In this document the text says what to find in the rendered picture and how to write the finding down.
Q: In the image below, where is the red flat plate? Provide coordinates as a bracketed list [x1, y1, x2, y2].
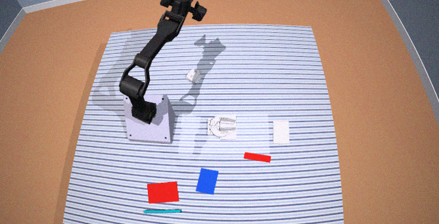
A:
[147, 182, 179, 204]

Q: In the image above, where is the blue rectangular plate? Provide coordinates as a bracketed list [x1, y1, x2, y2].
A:
[196, 168, 218, 195]

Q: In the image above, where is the red flat bar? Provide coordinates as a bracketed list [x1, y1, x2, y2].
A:
[244, 152, 271, 163]

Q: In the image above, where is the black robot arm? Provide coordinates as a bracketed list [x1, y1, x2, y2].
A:
[119, 0, 193, 125]

